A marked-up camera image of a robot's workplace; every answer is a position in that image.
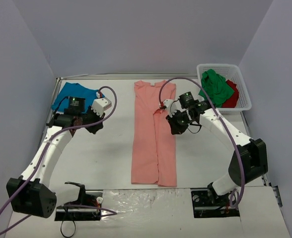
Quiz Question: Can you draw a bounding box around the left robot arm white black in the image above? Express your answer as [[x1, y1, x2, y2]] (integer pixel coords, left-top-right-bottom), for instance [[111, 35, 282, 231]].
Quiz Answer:
[[6, 97, 112, 218]]

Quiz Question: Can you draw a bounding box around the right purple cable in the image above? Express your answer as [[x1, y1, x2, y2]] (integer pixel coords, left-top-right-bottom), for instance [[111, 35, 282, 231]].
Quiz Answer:
[[158, 77, 246, 208]]

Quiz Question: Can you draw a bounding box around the white plastic basket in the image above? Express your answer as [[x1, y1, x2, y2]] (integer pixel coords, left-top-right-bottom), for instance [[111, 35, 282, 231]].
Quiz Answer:
[[197, 63, 252, 114]]

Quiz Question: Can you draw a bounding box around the green t shirt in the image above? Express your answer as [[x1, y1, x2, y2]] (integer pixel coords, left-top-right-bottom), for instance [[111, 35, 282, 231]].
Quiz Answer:
[[201, 69, 233, 108]]

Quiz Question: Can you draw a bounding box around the blue folded t shirt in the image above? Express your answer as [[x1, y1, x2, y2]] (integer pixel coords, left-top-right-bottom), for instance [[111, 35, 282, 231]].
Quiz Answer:
[[51, 82, 98, 112]]

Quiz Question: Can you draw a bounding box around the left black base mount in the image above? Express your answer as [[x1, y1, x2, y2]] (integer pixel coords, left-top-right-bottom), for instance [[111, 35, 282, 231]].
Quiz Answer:
[[54, 190, 103, 222]]

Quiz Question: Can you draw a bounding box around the red t shirt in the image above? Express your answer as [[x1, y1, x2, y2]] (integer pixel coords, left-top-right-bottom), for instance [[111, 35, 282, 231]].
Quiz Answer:
[[222, 80, 239, 108]]

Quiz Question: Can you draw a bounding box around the pink t shirt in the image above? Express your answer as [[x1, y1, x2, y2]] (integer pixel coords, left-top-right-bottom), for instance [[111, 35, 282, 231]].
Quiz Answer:
[[131, 80, 177, 187]]

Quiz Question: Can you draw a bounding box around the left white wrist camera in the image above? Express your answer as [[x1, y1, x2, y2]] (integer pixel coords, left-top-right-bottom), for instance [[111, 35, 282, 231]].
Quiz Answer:
[[91, 92, 112, 118]]

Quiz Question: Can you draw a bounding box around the purple cable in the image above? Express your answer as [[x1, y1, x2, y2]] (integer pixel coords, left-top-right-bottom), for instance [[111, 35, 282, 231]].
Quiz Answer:
[[158, 77, 246, 208], [0, 85, 118, 236]]

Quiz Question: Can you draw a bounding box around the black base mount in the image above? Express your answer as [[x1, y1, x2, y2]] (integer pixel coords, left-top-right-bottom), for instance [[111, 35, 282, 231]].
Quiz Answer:
[[190, 188, 240, 219], [54, 190, 103, 222]]

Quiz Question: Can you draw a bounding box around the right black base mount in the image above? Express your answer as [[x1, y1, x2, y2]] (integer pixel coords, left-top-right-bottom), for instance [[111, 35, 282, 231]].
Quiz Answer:
[[190, 188, 240, 219]]

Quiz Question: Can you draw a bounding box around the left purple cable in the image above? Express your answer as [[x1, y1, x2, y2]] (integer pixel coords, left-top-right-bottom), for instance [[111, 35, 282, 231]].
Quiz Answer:
[[0, 85, 118, 236]]

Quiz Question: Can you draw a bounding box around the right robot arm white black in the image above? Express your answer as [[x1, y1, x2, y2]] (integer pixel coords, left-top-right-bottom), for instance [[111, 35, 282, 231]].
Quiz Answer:
[[161, 92, 268, 205]]

